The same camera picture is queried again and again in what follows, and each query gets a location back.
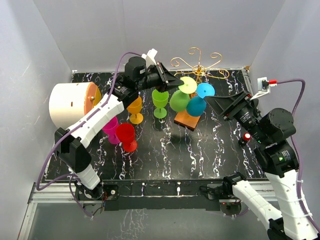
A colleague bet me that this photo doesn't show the gold wire wine glass rack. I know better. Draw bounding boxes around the gold wire wine glass rack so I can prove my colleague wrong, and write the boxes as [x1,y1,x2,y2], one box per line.
[170,47,230,84]

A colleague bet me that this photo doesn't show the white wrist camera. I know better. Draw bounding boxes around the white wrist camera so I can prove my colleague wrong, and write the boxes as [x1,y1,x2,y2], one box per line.
[141,48,158,68]
[250,77,278,101]

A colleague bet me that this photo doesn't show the blue plastic wine glass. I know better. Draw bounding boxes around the blue plastic wine glass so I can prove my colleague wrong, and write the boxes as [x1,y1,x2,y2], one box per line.
[186,82,216,117]

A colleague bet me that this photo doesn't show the green wine glass near rack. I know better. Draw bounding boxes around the green wine glass near rack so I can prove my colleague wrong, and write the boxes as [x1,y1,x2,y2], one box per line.
[152,89,169,119]

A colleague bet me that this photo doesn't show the white cylinder with coloured lid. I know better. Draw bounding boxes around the white cylinder with coloured lid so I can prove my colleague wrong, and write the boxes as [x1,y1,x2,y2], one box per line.
[48,82,102,129]

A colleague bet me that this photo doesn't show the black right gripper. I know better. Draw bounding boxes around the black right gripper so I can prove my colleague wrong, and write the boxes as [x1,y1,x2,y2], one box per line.
[203,89,268,143]

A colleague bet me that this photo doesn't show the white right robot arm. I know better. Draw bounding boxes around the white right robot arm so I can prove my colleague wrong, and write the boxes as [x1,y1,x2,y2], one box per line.
[204,91,320,240]

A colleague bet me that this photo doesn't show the orange wooden rack base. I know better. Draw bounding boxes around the orange wooden rack base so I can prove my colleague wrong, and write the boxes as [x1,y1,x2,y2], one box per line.
[174,110,200,131]

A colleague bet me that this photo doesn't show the red plastic wine glass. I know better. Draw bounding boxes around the red plastic wine glass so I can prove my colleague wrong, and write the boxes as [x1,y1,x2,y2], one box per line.
[116,123,138,152]

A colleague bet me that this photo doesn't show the pink plastic wine glass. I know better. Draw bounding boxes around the pink plastic wine glass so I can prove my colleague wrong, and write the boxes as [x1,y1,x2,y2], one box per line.
[102,116,120,145]

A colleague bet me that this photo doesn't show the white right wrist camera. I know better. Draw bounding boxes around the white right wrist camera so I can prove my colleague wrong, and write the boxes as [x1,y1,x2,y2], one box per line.
[250,77,278,101]

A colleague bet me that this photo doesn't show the orange plastic wine glass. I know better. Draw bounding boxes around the orange plastic wine glass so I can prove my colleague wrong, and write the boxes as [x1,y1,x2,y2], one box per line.
[127,96,144,125]

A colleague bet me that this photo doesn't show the green wine glass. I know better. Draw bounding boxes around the green wine glass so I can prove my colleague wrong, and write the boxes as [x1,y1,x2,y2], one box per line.
[152,89,169,119]
[169,76,197,112]

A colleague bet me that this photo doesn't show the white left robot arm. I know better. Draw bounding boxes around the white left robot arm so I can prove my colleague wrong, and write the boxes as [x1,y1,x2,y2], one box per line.
[53,56,184,200]

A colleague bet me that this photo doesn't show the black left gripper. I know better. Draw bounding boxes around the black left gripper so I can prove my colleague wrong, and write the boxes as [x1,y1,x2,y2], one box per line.
[136,62,184,94]

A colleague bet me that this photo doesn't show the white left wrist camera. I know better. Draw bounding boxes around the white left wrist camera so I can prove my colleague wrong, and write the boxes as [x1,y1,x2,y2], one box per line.
[141,48,158,68]

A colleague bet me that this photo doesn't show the black front mounting rail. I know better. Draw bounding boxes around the black front mounting rail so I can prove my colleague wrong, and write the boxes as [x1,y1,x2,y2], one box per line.
[75,179,243,215]

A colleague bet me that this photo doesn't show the red emergency stop button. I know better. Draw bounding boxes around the red emergency stop button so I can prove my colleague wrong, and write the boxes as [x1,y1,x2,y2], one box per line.
[238,132,251,146]

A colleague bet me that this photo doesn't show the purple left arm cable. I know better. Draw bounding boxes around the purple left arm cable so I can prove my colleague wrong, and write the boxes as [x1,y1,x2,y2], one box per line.
[36,51,143,218]

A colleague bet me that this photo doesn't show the green wine glass front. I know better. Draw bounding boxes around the green wine glass front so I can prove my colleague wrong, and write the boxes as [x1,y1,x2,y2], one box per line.
[169,76,197,112]

